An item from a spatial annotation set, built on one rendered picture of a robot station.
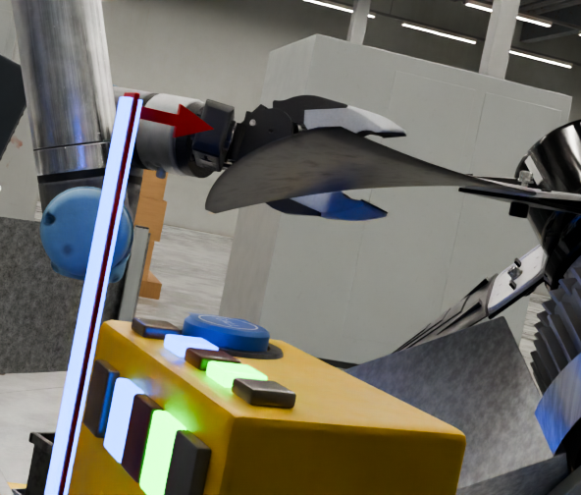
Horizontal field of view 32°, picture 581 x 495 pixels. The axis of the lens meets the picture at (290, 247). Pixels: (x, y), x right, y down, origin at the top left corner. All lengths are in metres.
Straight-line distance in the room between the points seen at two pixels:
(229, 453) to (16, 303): 2.33
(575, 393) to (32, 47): 0.51
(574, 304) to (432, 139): 6.45
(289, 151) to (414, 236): 6.52
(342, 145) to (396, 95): 6.46
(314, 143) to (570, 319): 0.24
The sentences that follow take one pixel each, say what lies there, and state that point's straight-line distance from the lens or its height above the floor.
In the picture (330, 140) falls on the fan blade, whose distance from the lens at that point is 0.67.
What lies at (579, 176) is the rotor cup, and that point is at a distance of 0.89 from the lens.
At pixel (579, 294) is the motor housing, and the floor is 1.11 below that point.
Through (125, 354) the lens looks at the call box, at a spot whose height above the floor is 1.06.
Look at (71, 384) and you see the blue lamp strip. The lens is 0.71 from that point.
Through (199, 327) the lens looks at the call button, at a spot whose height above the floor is 1.08.
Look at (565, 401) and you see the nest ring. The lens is 0.74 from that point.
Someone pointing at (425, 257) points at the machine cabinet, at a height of 0.89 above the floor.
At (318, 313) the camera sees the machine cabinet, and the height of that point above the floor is 0.36.
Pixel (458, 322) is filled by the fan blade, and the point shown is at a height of 1.06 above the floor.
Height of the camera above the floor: 1.15
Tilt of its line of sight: 3 degrees down
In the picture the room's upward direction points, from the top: 11 degrees clockwise
